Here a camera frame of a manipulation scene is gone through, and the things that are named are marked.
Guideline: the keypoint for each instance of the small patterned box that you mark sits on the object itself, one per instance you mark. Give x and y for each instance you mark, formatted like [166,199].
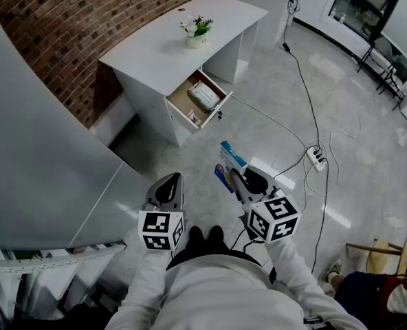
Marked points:
[194,117]

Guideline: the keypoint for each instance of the person's leg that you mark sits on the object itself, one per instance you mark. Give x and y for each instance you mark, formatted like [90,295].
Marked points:
[196,239]
[215,239]

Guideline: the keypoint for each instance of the person's torso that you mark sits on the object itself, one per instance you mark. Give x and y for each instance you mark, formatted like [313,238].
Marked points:
[224,297]

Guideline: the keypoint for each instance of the dark framed window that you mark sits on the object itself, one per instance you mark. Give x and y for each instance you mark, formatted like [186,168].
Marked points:
[354,9]

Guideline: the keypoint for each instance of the person's left forearm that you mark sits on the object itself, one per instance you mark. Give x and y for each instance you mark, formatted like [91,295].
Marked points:
[145,280]

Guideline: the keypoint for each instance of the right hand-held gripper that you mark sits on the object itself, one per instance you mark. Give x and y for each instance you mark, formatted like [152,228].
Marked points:
[274,220]

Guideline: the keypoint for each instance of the large grey cabinet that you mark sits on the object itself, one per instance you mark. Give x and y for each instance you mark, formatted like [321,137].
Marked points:
[42,143]

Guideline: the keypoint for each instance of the black power adapter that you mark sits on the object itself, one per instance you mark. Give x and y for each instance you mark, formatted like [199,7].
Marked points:
[286,46]

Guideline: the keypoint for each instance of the white cabinet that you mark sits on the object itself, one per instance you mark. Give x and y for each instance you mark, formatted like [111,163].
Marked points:
[258,16]

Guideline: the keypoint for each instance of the white wooden drawer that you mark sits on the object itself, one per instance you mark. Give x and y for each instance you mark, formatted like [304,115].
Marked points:
[183,100]

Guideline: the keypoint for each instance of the perforated metal rail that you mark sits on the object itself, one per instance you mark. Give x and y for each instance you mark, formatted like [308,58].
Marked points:
[52,261]

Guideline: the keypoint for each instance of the blue printed packet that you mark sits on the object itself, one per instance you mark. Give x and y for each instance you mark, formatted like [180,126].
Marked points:
[229,160]

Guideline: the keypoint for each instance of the person's left leg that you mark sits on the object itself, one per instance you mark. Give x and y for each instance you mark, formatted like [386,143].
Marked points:
[196,239]

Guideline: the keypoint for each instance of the potted flower plant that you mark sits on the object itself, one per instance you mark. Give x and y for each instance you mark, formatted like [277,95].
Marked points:
[196,33]

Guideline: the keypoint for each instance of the white power strip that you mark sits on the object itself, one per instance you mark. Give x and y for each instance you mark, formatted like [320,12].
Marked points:
[316,159]

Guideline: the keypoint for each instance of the person's right forearm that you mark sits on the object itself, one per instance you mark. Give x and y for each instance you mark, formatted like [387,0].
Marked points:
[293,273]

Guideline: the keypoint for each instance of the white desk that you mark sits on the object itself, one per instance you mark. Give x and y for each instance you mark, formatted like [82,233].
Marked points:
[162,43]

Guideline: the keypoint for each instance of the person's right leg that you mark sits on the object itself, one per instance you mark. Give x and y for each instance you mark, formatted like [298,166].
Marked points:
[215,239]

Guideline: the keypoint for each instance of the black folding chair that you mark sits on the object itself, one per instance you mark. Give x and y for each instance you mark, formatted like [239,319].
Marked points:
[401,72]

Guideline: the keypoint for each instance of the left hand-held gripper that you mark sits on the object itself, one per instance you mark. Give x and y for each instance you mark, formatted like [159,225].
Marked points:
[160,225]

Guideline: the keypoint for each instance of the white wipes pack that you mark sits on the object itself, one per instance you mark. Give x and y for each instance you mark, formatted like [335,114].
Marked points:
[205,95]

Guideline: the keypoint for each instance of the wooden chair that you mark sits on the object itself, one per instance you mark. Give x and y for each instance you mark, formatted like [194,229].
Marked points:
[384,251]

